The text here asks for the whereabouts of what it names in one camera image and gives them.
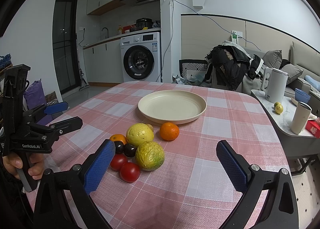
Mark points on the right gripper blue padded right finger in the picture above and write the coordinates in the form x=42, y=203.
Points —
x=280, y=207

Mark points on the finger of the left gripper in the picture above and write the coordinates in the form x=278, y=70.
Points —
x=53, y=108
x=55, y=130

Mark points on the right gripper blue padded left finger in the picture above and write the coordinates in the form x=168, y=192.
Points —
x=51, y=207

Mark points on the orange tangerine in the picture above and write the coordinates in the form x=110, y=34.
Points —
x=118, y=137
x=169, y=131

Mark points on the red tomato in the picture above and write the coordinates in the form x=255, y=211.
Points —
x=118, y=161
x=129, y=172

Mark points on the red tomato front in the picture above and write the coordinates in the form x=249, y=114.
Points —
x=129, y=172

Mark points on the smooth yellow lemon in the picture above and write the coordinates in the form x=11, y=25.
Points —
x=139, y=133

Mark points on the rough yellow-green citrus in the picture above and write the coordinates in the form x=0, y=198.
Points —
x=149, y=156

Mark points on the purple bag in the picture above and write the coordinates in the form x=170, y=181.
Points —
x=36, y=103

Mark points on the dark glass door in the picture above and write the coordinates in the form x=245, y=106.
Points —
x=65, y=45

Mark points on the dark plum left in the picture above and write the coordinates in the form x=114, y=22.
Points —
x=119, y=146

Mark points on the dark plum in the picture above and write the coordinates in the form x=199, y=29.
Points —
x=129, y=150
x=119, y=146

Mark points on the dark plum right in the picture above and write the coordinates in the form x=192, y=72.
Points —
x=129, y=150

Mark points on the white lower cabinets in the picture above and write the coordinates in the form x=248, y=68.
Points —
x=103, y=63

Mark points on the red box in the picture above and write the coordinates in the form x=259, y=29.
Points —
x=313, y=127

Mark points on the beige tumbler cup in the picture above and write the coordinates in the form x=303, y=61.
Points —
x=300, y=117

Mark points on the small yellow fruit on side table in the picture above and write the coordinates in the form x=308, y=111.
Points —
x=278, y=108

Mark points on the pink checked tablecloth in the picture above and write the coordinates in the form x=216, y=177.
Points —
x=191, y=189

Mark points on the kitchen faucet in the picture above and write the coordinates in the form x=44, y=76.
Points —
x=104, y=33

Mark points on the white washing machine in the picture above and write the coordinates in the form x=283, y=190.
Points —
x=141, y=57

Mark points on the cream round plate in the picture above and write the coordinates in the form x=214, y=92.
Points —
x=178, y=107

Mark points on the white electric kettle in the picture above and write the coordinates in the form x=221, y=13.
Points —
x=274, y=84

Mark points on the black cooking pot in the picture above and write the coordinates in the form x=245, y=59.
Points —
x=142, y=23

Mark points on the grey cushion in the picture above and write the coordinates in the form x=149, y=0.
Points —
x=273, y=59

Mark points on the grey sofa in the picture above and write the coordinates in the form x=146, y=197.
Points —
x=300, y=61

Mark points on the pile of dark clothes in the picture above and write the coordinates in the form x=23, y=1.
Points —
x=229, y=64

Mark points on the black mesh chair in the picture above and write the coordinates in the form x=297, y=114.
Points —
x=187, y=66

